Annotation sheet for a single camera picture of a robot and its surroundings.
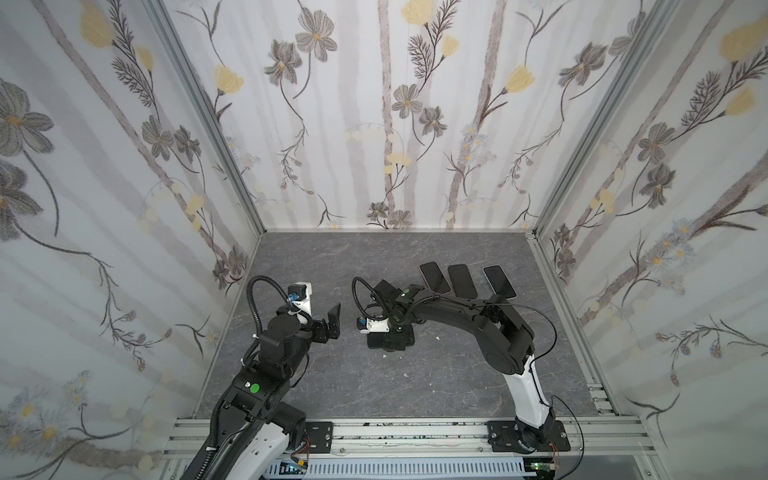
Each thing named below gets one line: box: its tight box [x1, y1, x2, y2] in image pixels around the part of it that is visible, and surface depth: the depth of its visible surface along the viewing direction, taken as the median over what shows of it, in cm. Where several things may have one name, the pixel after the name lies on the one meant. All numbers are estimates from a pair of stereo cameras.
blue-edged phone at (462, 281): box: [448, 264, 478, 299], surface depth 108 cm
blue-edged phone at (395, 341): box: [367, 324, 416, 352], surface depth 84 cm
